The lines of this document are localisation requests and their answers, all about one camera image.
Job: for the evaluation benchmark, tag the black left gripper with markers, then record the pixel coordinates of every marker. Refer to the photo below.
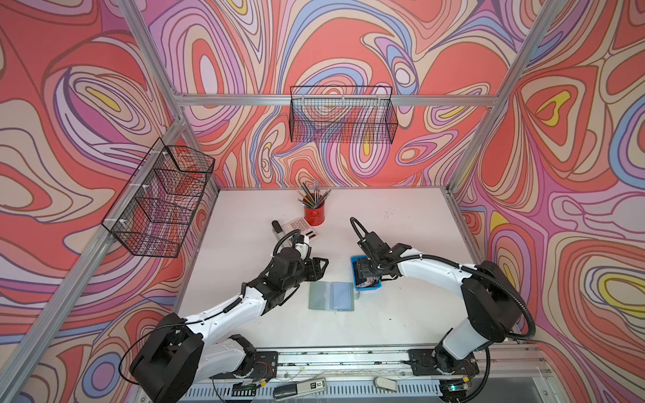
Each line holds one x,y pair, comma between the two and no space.
316,271

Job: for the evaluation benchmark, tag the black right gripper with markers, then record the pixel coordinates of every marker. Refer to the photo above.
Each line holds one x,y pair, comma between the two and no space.
364,269

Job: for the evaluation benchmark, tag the green card holder wallet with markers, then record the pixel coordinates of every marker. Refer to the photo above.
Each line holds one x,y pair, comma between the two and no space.
331,296

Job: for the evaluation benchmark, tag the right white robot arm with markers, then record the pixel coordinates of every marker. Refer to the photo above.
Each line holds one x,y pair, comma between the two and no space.
495,310

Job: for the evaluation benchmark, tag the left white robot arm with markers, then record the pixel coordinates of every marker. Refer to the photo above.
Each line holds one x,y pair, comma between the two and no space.
181,351

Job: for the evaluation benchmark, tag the blue plastic card tray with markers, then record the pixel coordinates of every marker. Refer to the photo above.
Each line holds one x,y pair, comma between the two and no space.
363,263

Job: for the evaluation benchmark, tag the stack of credit cards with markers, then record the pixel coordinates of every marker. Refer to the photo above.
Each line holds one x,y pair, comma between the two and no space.
364,281

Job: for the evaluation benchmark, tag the pink calculator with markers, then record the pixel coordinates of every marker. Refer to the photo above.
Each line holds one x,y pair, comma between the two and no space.
302,225

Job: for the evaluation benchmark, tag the red metal pen cup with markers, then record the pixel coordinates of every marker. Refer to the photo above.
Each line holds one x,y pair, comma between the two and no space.
315,216

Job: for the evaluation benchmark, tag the grey stapler black tip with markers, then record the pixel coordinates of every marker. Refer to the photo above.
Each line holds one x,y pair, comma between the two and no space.
277,229

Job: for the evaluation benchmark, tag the pens and pencils bunch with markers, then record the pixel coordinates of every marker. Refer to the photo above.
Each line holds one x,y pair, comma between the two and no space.
313,198

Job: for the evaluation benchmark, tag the grey remote device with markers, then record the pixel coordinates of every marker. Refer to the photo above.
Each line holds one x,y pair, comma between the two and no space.
300,389

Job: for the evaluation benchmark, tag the small grey oval object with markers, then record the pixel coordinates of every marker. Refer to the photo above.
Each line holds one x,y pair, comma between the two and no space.
384,384

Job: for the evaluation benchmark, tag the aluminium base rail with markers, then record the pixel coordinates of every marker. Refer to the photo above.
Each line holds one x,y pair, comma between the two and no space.
359,362

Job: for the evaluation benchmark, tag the black wire basket back wall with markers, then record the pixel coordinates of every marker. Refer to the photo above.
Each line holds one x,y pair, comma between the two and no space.
347,114

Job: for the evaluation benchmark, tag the black wire basket wall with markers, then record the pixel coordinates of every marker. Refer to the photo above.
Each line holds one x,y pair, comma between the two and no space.
347,114
153,214

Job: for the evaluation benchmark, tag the black wire basket left wall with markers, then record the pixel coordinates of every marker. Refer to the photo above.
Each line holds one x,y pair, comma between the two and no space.
153,214

